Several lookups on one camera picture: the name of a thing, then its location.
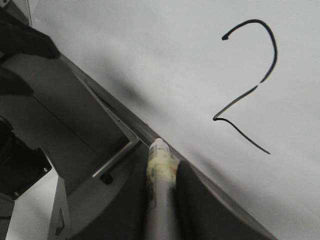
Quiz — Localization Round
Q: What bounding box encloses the white dry-erase marker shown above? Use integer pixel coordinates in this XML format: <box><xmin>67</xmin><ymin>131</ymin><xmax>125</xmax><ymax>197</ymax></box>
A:
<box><xmin>144</xmin><ymin>138</ymin><xmax>181</xmax><ymax>240</ymax></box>

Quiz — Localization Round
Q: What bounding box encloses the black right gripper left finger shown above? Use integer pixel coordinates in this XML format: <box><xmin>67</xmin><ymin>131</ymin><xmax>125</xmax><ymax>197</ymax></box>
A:
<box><xmin>72</xmin><ymin>162</ymin><xmax>147</xmax><ymax>240</ymax></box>

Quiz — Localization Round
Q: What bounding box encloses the white whiteboard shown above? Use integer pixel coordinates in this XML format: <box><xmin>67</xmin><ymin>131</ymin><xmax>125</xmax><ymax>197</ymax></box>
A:
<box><xmin>29</xmin><ymin>0</ymin><xmax>320</xmax><ymax>240</ymax></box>

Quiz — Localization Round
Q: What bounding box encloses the grey metal stand frame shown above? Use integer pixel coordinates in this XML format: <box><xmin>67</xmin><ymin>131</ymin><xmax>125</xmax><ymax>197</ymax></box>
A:
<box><xmin>0</xmin><ymin>54</ymin><xmax>148</xmax><ymax>237</ymax></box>

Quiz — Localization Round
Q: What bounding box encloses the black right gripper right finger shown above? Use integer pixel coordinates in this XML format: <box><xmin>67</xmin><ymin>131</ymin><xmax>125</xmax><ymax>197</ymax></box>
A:
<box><xmin>175</xmin><ymin>161</ymin><xmax>268</xmax><ymax>240</ymax></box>

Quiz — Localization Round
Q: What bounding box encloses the grey aluminium whiteboard tray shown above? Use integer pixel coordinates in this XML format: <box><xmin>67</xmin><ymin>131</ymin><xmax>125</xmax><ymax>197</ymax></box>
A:
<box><xmin>61</xmin><ymin>56</ymin><xmax>274</xmax><ymax>240</ymax></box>

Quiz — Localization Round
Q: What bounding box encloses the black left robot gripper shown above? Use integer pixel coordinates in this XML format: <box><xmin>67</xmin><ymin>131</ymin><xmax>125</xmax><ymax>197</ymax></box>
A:
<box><xmin>0</xmin><ymin>8</ymin><xmax>61</xmax><ymax>96</ymax></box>

